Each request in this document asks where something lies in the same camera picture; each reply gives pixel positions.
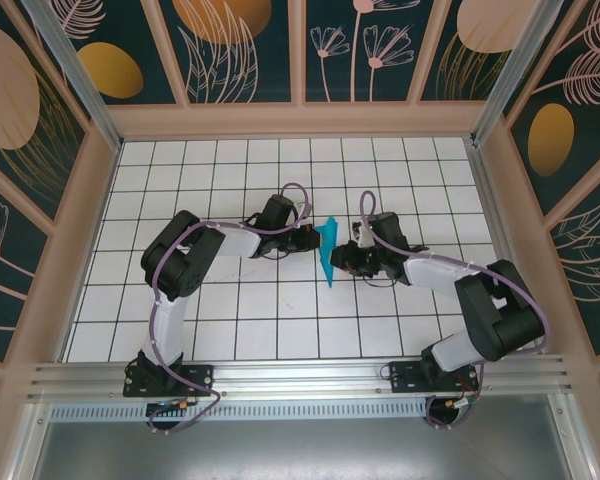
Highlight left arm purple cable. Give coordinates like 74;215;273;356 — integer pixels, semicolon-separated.
148;182;314;436

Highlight slotted grey cable tray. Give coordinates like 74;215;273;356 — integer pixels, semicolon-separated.
49;403;431;422

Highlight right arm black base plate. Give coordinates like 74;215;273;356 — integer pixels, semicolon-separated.
388;360;479;394

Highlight long aluminium mounting rail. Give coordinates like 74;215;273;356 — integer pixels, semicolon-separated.
27;354;576;401

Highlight blue paper sheet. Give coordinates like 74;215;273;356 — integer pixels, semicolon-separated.
312;215;342;290

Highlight grey metal sheet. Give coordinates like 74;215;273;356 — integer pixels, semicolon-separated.
9;399;596;480

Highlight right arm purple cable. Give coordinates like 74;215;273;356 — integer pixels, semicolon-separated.
359;189;552;431

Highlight aluminium side rail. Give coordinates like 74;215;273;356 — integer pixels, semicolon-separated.
467;139;549;356

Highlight aluminium frame post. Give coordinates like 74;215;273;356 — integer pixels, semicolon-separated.
472;0;564;146
22;0;124;151

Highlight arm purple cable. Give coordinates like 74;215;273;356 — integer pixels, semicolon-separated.
148;182;314;436
359;189;552;431

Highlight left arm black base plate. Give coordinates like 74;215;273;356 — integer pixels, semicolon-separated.
123;363;215;399

